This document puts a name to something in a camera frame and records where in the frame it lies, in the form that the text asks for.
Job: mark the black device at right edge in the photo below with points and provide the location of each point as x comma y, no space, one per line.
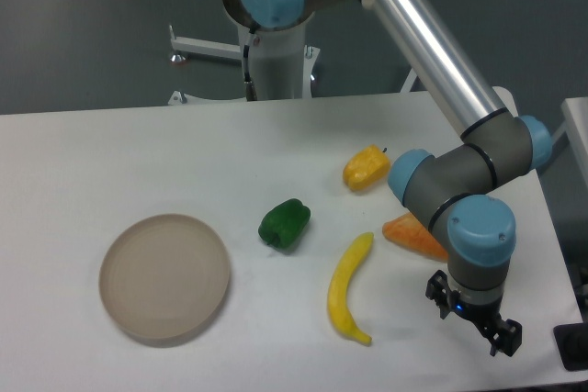
571,340

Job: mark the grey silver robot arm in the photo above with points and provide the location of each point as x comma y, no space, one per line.
449,195

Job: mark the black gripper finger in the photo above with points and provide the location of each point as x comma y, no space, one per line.
504,336
439,291

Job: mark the beige round plate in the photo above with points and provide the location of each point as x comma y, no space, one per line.
164,279

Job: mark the white side table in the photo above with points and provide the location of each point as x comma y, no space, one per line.
575,114

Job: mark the yellow banana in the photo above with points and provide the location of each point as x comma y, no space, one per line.
338,310

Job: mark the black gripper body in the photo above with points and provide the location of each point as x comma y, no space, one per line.
475,305

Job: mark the yellow bell pepper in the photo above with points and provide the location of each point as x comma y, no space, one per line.
365,168

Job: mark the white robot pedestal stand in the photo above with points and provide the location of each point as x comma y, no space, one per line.
275,64

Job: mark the green bell pepper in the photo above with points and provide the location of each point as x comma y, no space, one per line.
281,227

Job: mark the orange bell pepper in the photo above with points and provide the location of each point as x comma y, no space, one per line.
407,232

